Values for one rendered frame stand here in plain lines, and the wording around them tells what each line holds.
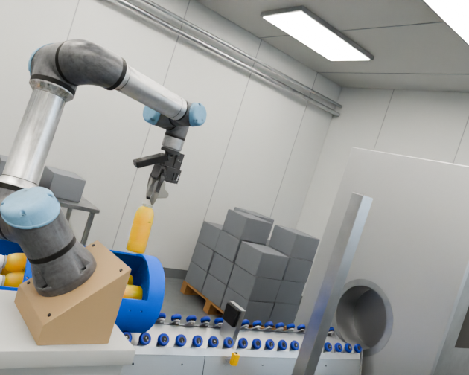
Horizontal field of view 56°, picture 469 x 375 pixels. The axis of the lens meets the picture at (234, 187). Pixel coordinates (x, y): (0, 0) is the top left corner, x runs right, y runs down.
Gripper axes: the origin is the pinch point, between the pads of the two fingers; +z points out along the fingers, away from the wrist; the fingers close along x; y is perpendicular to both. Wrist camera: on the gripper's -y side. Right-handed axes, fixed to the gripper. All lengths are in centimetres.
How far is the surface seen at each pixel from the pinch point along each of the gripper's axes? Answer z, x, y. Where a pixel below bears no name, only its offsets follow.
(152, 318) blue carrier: 38.3, -13.9, 8.8
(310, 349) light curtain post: 36, -35, 67
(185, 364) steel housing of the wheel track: 56, -13, 29
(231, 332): 47, -4, 54
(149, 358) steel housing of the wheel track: 54, -12, 14
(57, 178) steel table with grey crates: 38, 266, 27
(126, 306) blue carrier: 34.7, -14.3, -2.3
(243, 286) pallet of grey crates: 93, 207, 223
